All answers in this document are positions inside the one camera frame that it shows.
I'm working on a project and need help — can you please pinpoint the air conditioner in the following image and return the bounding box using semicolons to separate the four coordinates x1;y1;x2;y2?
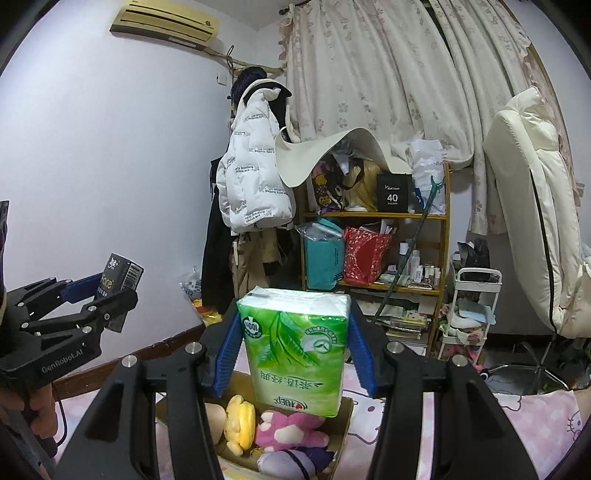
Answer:
110;0;219;49

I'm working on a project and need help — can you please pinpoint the white purple round plush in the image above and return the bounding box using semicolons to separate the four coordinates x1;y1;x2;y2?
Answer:
256;447;335;480

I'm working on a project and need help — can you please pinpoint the pink plush toy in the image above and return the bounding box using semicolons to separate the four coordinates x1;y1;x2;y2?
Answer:
254;410;329;452

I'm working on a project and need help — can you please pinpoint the black Face tissue pack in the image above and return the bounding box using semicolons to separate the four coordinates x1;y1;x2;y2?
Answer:
95;253;144;333

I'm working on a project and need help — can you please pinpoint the green tissue pack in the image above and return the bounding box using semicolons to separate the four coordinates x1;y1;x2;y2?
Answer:
238;287;351;418

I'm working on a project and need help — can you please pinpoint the teal bag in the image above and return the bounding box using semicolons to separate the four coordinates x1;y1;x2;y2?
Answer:
297;218;346;291

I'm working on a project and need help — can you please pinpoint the cardboard box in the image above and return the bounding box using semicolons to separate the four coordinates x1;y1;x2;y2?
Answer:
154;370;356;480

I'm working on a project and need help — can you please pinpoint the white rolling cart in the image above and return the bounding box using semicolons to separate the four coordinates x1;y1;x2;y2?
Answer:
437;267;503;369

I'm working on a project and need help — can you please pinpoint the cream mat on shelf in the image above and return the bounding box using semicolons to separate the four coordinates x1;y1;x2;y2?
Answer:
274;128;412;187

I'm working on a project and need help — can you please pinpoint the floral curtain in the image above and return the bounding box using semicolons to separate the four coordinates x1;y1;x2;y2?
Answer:
280;0;572;235

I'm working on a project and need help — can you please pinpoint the person's left hand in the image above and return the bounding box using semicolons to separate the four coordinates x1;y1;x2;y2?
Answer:
1;385;58;439

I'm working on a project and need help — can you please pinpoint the wooden shelf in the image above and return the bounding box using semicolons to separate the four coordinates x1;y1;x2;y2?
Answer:
297;162;451;357

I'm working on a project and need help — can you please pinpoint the black box with 40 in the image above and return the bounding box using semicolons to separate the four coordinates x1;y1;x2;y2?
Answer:
377;173;411;213

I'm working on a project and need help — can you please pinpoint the pink swirl roll plush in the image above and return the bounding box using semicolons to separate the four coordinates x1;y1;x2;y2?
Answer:
204;403;226;445

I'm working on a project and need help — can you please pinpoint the green pole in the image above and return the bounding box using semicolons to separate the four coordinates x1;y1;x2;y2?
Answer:
370;177;445;324

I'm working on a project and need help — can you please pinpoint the pink Hello Kitty bedsheet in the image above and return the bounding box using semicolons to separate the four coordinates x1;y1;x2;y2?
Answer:
55;340;588;480

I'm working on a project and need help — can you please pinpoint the black hanging coat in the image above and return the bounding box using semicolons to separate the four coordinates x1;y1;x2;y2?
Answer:
201;158;235;315

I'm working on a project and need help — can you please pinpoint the cream reclining chair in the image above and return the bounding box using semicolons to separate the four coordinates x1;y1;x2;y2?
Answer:
483;87;590;339

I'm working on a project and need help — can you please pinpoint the red patterned bag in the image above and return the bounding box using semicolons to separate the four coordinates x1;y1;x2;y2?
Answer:
342;227;393;286

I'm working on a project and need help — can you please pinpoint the beige hanging coat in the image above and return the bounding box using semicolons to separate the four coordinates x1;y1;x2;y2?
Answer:
230;229;280;299

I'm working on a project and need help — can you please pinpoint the yellow plush toy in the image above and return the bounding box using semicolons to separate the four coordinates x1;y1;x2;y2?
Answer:
223;394;256;456

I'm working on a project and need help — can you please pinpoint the white puffer jacket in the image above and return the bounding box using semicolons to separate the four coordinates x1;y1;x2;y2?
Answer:
216;79;296;235

